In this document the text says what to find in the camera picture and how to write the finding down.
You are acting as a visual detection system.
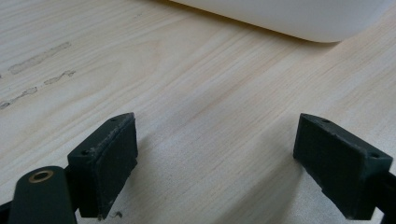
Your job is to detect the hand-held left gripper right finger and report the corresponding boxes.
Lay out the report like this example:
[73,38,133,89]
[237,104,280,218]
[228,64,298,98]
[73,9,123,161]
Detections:
[292,113,394,221]

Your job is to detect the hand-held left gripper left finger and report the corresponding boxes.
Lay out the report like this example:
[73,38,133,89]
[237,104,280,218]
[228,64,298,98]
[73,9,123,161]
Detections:
[66,112,139,220]

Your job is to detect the white plastic container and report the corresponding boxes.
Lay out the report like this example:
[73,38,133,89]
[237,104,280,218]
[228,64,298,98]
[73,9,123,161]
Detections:
[169,0,394,44]

